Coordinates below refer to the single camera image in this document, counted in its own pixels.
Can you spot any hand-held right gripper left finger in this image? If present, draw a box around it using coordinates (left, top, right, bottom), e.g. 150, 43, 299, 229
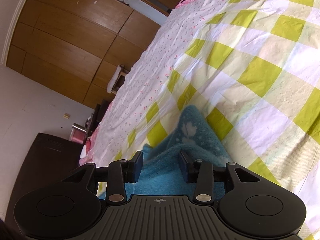
61, 151, 144, 204

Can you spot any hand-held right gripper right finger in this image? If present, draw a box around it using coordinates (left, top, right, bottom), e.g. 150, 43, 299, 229
179, 151, 262, 202

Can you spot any teal knit sweater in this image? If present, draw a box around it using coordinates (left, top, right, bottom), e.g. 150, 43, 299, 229
99, 105, 232, 201

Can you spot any pink pillow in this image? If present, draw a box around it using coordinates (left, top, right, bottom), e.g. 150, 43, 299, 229
79, 132, 100, 166

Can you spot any dark nightstand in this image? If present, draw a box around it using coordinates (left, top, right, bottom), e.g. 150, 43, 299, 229
85, 99, 112, 140

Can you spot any pink box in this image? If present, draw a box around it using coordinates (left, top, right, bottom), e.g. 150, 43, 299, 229
68, 129, 87, 145

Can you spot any stool with white cushion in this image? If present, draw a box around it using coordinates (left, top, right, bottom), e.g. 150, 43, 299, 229
106, 64, 129, 95

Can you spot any dark wooden headboard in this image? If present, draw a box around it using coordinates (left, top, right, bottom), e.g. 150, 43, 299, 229
4, 132, 87, 230

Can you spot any bed with checked sheet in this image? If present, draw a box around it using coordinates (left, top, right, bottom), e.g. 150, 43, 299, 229
79, 0, 320, 240

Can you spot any wooden wardrobe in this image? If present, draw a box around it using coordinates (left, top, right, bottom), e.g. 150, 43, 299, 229
5, 0, 173, 110

